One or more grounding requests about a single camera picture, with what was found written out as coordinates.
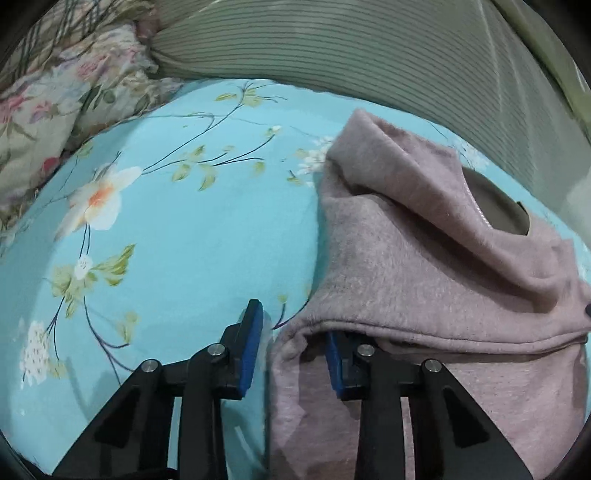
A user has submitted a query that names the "mauve fuzzy sweater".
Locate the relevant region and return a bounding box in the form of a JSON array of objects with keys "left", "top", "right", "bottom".
[{"left": 270, "top": 109, "right": 590, "bottom": 479}]

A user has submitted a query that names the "blue floral bed sheet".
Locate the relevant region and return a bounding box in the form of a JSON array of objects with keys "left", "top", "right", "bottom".
[{"left": 0, "top": 78, "right": 591, "bottom": 480}]

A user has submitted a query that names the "pink floral quilt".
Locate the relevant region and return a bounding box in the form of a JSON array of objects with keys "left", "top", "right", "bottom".
[{"left": 1, "top": 23, "right": 182, "bottom": 231}]

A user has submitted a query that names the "green striped pillow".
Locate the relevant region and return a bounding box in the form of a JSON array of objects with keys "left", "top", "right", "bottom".
[{"left": 152, "top": 1, "right": 590, "bottom": 229}]

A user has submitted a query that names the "plaid beige blanket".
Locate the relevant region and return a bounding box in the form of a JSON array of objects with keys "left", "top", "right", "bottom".
[{"left": 1, "top": 1, "right": 155, "bottom": 90}]

